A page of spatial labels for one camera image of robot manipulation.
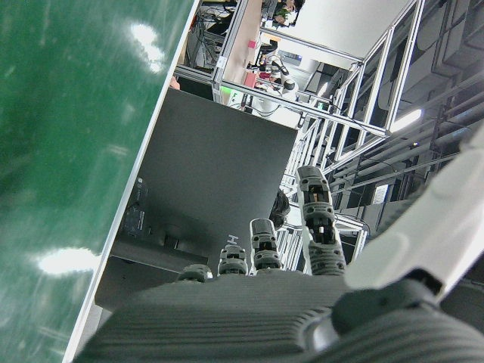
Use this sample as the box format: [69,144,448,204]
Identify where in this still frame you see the right robot hand white grey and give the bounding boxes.
[71,124,484,363]

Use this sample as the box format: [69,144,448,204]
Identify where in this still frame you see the black Huawei monitor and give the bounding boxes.
[94,87,299,315]

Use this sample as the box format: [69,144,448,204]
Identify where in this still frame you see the green conveyor belt aluminium rails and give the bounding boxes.
[0,0,200,363]

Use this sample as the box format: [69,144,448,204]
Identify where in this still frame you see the ceiling light tube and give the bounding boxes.
[392,109,424,132]

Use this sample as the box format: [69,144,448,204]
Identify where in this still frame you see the aluminium frame with beige panel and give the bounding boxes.
[175,0,425,182]

